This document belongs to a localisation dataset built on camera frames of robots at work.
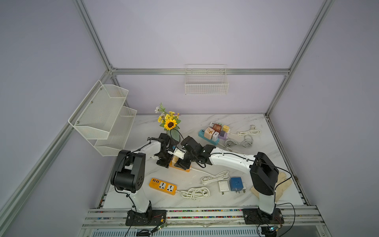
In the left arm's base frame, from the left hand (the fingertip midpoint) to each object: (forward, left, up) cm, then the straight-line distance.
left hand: (171, 162), depth 93 cm
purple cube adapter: (+20, -35, +2) cm, 41 cm away
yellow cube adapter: (+24, -38, +6) cm, 45 cm away
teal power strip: (+20, -20, +3) cm, 29 cm away
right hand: (-3, -6, +9) cm, 11 cm away
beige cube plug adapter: (-5, -4, +14) cm, 15 cm away
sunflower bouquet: (+13, -1, +26) cm, 29 cm away
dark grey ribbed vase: (+5, -5, +21) cm, 22 cm away
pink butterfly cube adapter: (+18, -25, +8) cm, 32 cm away
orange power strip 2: (-11, -12, +14) cm, 21 cm away
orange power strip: (-16, +1, +2) cm, 16 cm away
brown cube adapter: (+22, -31, +8) cm, 39 cm away
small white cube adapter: (+16, -29, +7) cm, 34 cm away
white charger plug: (-16, -32, +1) cm, 35 cm away
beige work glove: (-25, -46, +34) cm, 62 cm away
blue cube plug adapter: (-15, -38, +5) cm, 41 cm away
